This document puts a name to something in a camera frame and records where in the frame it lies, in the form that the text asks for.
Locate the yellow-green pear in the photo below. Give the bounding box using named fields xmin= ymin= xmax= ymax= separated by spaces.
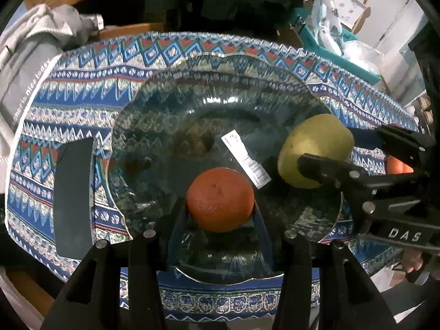
xmin=277 ymin=114 xmax=354 ymax=189

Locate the small orange mandarin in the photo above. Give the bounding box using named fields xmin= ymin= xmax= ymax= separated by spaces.
xmin=186 ymin=168 xmax=254 ymax=232

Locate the person's right hand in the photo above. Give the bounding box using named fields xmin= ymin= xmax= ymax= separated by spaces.
xmin=401 ymin=248 xmax=424 ymax=273

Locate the orange mandarin behind gripper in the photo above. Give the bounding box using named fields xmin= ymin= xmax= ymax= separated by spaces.
xmin=385 ymin=156 xmax=414 ymax=174

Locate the clear plastic bag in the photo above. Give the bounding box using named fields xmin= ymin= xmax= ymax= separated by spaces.
xmin=341 ymin=40 xmax=385 ymax=75

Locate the patterned blue tablecloth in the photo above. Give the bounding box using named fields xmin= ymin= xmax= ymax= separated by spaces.
xmin=5 ymin=32 xmax=417 ymax=323

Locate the teal cardboard box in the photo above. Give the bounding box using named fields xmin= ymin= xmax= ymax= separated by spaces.
xmin=289 ymin=7 xmax=381 ymax=85

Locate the black smartphone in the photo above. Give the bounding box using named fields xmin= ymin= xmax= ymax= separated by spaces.
xmin=53 ymin=137 xmax=95 ymax=259

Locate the white printed rice bag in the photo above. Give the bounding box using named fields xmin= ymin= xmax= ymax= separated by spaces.
xmin=304 ymin=0 xmax=367 ymax=57

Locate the dark glass plate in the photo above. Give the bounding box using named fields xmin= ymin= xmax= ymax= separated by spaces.
xmin=107 ymin=54 xmax=345 ymax=285

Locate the black hanging garment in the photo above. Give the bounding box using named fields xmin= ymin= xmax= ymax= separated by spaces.
xmin=145 ymin=0 xmax=303 ymax=41

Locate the grey hoodie garment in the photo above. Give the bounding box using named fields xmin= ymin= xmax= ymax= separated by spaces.
xmin=1 ymin=4 xmax=103 ymax=193

